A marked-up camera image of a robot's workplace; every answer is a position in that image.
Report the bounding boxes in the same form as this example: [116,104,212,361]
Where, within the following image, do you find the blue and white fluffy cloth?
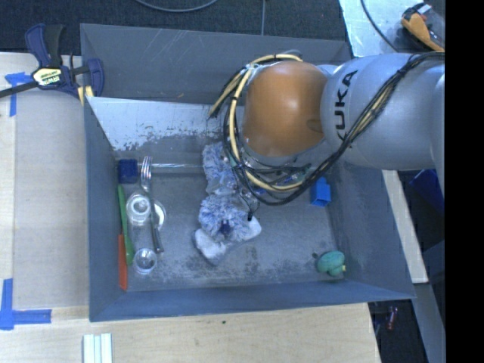
[192,141,263,266]

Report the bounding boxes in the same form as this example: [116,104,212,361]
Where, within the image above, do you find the blue plastic box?
[309,176,333,208]

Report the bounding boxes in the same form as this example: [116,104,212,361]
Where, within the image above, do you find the grey metal bin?
[79,23,417,323]

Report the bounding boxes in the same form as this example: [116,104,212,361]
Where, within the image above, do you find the metal fork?
[140,156,166,254]

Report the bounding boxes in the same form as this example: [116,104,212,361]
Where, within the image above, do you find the green toy duck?
[312,249,347,278]

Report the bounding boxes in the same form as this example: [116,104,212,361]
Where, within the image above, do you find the clear glass bottle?
[125,191,158,276]

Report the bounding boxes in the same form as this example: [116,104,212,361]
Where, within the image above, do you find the dark blue square block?
[117,158,139,185]

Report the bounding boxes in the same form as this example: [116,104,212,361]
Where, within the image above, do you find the green flat stick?
[116,184,135,266]

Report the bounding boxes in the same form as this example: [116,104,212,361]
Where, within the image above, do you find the orange flat stick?
[117,233,129,292]

